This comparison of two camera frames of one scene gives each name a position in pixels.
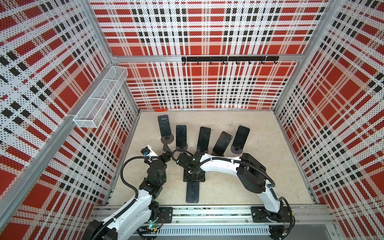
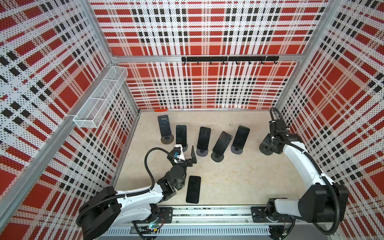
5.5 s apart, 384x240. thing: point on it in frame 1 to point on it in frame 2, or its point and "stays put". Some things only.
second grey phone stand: (184, 148) stays put
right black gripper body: (188, 175) to (275, 150)
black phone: (192, 192) stays put
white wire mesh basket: (92, 113) stays put
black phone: (241, 137) stays put
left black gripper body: (164, 158) to (188, 162)
